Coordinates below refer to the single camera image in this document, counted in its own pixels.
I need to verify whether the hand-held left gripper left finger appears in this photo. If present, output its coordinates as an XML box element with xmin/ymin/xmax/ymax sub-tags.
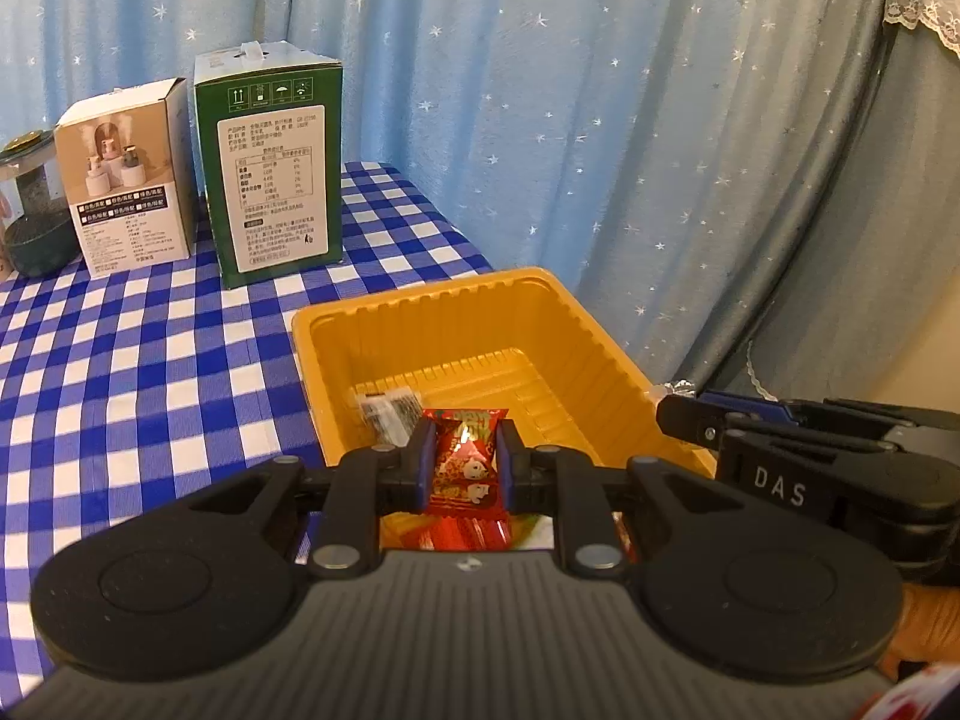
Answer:
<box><xmin>186</xmin><ymin>417</ymin><xmax>438</xmax><ymax>581</ymax></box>

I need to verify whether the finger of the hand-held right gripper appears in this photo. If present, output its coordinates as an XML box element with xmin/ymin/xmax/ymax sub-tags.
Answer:
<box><xmin>697</xmin><ymin>390</ymin><xmax>893</xmax><ymax>425</ymax></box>
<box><xmin>656</xmin><ymin>396</ymin><xmax>734</xmax><ymax>445</ymax></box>

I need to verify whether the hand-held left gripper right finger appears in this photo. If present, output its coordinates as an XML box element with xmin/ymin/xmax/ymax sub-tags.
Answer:
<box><xmin>498</xmin><ymin>417</ymin><xmax>745</xmax><ymax>581</ymax></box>

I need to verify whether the red printed snack packet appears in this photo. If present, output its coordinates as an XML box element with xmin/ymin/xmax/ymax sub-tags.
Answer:
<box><xmin>420</xmin><ymin>406</ymin><xmax>511</xmax><ymax>522</ymax></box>

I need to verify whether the silver candy bar wrapper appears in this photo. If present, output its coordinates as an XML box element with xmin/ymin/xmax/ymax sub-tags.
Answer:
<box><xmin>354</xmin><ymin>386</ymin><xmax>422</xmax><ymax>445</ymax></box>

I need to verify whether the large red snack packet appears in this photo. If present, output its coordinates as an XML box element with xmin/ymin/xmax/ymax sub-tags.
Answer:
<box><xmin>405</xmin><ymin>514</ymin><xmax>515</xmax><ymax>552</ymax></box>

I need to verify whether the yellow plastic tray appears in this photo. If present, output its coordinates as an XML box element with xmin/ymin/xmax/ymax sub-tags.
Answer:
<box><xmin>291</xmin><ymin>266</ymin><xmax>717</xmax><ymax>552</ymax></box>

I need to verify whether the person's right hand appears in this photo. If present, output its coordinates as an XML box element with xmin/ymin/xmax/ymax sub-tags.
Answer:
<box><xmin>877</xmin><ymin>583</ymin><xmax>960</xmax><ymax>685</ymax></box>

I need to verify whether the red white patterned cloth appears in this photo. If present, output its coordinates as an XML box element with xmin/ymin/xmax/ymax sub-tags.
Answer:
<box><xmin>855</xmin><ymin>664</ymin><xmax>960</xmax><ymax>720</ymax></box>

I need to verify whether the grey lace-trimmed curtain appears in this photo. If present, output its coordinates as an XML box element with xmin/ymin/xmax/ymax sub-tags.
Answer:
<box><xmin>675</xmin><ymin>0</ymin><xmax>960</xmax><ymax>406</ymax></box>

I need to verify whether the blue white checkered tablecloth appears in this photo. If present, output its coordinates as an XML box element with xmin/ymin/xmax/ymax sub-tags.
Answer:
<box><xmin>0</xmin><ymin>160</ymin><xmax>496</xmax><ymax>698</ymax></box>

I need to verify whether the green carton box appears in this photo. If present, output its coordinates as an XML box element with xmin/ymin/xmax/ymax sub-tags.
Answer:
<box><xmin>193</xmin><ymin>37</ymin><xmax>346</xmax><ymax>290</ymax></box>

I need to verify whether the blue star curtain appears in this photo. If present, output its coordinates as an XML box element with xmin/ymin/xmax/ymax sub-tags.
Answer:
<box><xmin>0</xmin><ymin>0</ymin><xmax>901</xmax><ymax>391</ymax></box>

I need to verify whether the white product box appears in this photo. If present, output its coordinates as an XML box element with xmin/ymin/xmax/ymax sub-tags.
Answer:
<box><xmin>56</xmin><ymin>77</ymin><xmax>197</xmax><ymax>278</ymax></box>

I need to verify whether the dark green jar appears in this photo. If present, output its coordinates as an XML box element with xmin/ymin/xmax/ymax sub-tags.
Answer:
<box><xmin>0</xmin><ymin>131</ymin><xmax>80</xmax><ymax>278</ymax></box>

